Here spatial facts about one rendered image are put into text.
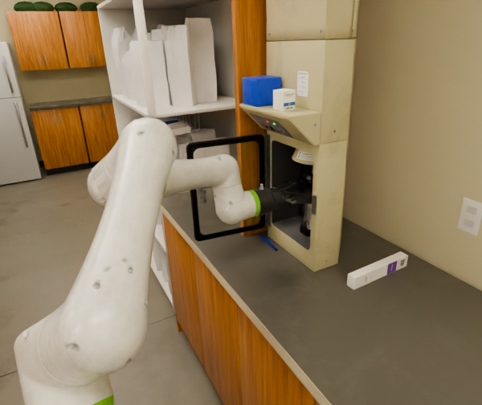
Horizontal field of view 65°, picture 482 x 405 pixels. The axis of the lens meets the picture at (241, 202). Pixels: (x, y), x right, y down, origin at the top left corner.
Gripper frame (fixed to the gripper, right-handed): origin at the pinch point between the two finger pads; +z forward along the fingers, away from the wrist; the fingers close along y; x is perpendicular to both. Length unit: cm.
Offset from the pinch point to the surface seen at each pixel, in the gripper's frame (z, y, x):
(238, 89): -18.8, 22.8, -35.4
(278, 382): -36, -32, 47
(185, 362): -41, 60, 120
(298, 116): -18.5, -14.2, -30.7
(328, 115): -7.1, -14.2, -29.9
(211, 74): 14, 123, -34
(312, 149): -9.9, -10.6, -19.0
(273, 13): -10, 13, -60
